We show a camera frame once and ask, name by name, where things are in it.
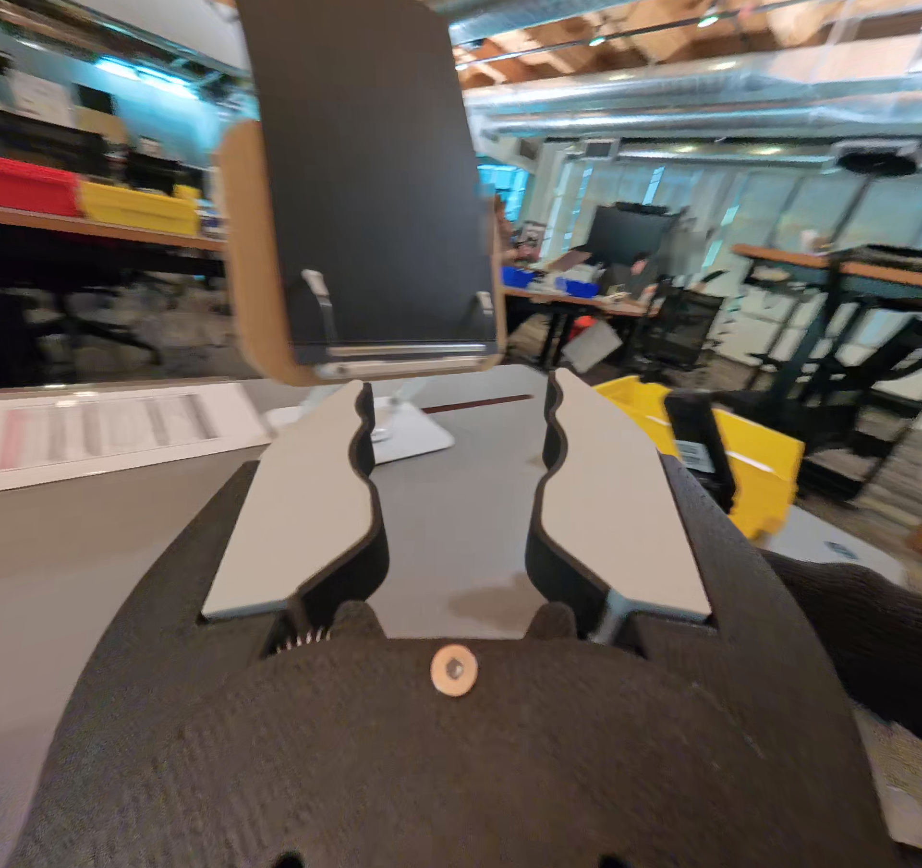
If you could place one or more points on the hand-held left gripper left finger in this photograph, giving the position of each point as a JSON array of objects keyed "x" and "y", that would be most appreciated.
[{"x": 295, "y": 508}]

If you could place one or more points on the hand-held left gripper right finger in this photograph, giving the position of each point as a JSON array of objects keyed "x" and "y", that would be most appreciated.
[{"x": 619, "y": 515}]

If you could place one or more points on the yellow plastic bin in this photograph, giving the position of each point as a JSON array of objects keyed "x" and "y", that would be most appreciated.
[
  {"x": 137, "y": 207},
  {"x": 756, "y": 472}
]

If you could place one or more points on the black mesh office chair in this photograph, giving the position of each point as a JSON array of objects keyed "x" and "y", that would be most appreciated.
[{"x": 684, "y": 328}]

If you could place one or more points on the white board panel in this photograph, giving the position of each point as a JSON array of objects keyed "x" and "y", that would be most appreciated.
[{"x": 590, "y": 346}]

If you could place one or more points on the wooden work desk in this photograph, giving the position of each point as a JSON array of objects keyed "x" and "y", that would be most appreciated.
[{"x": 576, "y": 303}]

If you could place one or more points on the blue plastic bin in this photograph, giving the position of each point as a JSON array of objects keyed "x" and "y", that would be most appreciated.
[
  {"x": 576, "y": 289},
  {"x": 518, "y": 276}
]

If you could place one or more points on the printed paper sheet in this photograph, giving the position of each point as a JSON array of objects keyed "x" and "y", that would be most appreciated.
[{"x": 108, "y": 429}]

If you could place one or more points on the wooden background desk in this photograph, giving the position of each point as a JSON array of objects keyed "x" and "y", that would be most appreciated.
[{"x": 792, "y": 257}]

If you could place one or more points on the black computer monitor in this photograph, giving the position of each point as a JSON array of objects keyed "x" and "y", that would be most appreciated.
[{"x": 627, "y": 234}]

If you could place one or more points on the brown cardboard piece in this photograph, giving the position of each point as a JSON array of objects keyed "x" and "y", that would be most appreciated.
[{"x": 569, "y": 263}]

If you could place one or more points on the black round pole stand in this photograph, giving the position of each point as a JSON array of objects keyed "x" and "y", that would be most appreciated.
[{"x": 875, "y": 162}]

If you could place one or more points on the long background desk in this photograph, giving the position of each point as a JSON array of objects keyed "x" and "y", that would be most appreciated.
[{"x": 108, "y": 228}]

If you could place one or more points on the black panel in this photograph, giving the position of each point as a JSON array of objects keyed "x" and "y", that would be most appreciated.
[{"x": 360, "y": 162}]

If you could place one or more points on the small red plastic bin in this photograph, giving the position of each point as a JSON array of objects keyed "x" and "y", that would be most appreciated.
[{"x": 36, "y": 187}]

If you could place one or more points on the silver air duct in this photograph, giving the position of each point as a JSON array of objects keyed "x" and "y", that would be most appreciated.
[{"x": 648, "y": 94}]

